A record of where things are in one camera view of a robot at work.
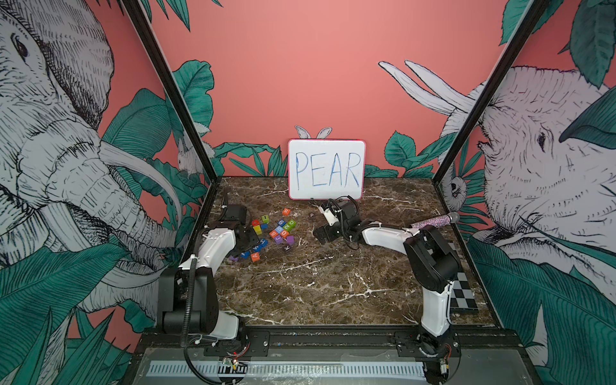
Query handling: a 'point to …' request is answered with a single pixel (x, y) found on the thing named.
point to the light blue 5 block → (279, 229)
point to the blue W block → (258, 249)
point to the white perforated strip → (282, 369)
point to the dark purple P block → (311, 214)
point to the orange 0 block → (284, 233)
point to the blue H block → (264, 243)
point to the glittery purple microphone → (451, 218)
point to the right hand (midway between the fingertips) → (320, 225)
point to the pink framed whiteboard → (322, 168)
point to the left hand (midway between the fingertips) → (252, 240)
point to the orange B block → (273, 233)
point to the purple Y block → (233, 259)
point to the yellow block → (257, 229)
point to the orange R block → (285, 212)
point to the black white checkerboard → (462, 294)
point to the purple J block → (278, 239)
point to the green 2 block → (286, 227)
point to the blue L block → (246, 254)
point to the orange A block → (255, 257)
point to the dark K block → (287, 247)
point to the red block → (255, 222)
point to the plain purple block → (290, 239)
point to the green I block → (265, 219)
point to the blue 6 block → (281, 222)
